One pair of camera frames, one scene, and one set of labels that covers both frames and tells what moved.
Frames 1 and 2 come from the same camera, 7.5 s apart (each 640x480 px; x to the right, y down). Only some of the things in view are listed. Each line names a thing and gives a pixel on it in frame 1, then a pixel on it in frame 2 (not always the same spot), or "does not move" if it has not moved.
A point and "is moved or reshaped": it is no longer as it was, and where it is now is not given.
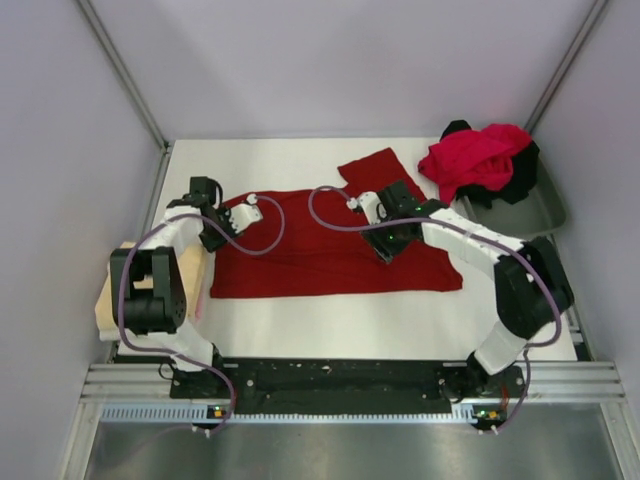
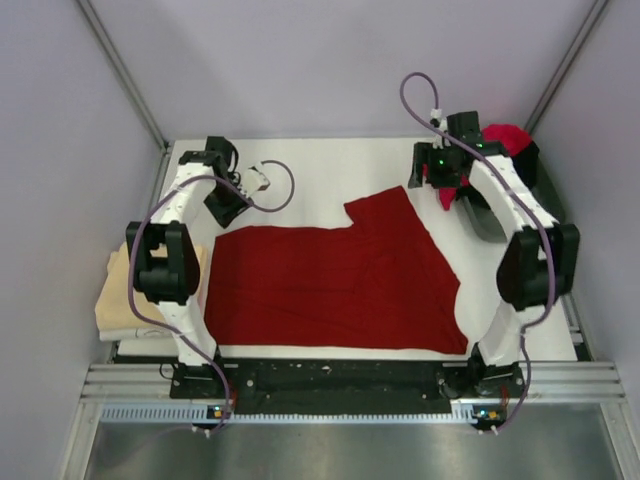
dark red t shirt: (311, 243) is moved or reshaped
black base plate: (346, 385) does not move
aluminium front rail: (547, 382) does not move
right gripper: (385, 251) to (424, 153)
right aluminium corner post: (580, 38) does not move
